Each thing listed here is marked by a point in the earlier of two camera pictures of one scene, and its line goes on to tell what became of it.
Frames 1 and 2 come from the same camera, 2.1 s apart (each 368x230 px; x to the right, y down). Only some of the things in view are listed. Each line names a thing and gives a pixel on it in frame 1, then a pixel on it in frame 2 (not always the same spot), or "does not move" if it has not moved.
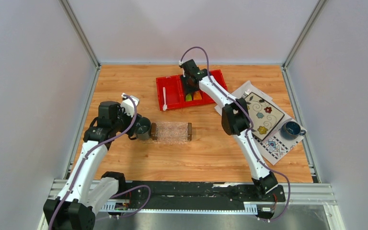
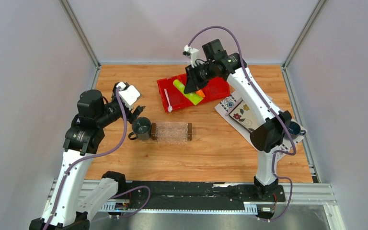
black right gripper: [189, 90] -> [192, 85]
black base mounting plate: [190, 195] does not move
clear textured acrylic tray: [170, 132] does not move
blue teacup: [291, 130] does not move
